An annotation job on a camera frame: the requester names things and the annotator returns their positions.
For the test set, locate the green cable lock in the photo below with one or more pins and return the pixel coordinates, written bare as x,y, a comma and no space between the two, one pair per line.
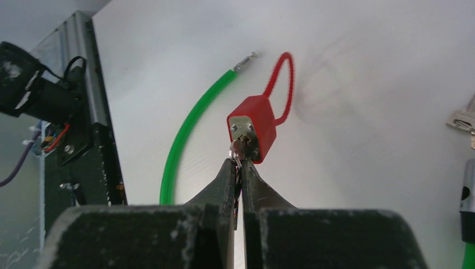
167,189

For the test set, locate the left aluminium corner post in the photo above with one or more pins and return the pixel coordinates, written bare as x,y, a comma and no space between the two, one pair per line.
76,37

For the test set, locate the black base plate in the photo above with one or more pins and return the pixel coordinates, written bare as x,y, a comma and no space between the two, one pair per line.
94,178

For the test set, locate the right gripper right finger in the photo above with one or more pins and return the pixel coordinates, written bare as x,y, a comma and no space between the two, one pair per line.
279,235

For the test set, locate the red cable lock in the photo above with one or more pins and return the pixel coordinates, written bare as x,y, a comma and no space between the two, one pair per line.
254,116

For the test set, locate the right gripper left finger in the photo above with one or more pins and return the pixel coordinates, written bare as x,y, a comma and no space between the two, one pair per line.
197,234

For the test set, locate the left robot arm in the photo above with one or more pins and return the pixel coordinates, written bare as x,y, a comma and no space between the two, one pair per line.
25,90

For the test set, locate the silver key bunch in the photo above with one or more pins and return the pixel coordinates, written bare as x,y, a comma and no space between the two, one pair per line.
463,120

